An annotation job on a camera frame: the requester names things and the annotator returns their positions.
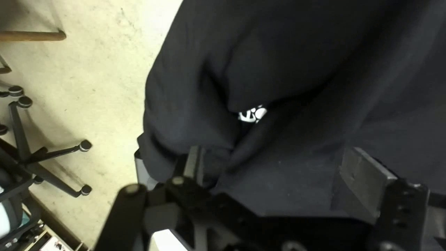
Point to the wooden board edge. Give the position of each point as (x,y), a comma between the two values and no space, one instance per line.
(32,35)

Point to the black cloth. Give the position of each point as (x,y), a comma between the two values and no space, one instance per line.
(301,60)

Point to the black office chair base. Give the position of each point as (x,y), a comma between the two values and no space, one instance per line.
(28,157)

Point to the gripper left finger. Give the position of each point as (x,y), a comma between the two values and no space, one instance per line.
(130,213)

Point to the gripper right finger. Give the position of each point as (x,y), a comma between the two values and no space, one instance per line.
(366,185)

